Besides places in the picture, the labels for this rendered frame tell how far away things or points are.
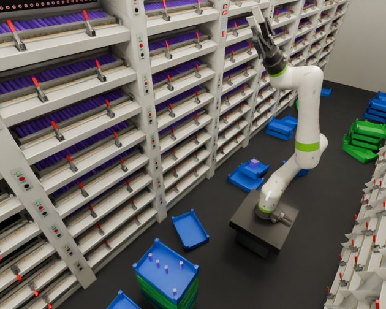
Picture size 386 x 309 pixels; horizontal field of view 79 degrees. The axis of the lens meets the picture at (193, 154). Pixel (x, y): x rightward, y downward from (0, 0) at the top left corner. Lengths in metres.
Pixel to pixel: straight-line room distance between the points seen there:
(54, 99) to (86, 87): 0.15
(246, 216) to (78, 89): 1.31
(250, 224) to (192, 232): 0.55
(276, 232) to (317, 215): 0.77
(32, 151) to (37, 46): 0.42
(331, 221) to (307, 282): 0.64
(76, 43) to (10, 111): 0.36
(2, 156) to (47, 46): 0.44
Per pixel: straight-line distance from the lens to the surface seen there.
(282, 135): 3.18
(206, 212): 2.18
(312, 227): 2.33
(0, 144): 1.12
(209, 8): 1.72
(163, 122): 1.55
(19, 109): 1.10
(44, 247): 1.57
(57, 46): 1.08
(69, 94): 1.14
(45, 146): 1.19
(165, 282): 1.45
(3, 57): 1.03
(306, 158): 1.33
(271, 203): 1.65
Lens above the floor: 1.75
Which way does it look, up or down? 39 degrees down
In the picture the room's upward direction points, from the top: straight up
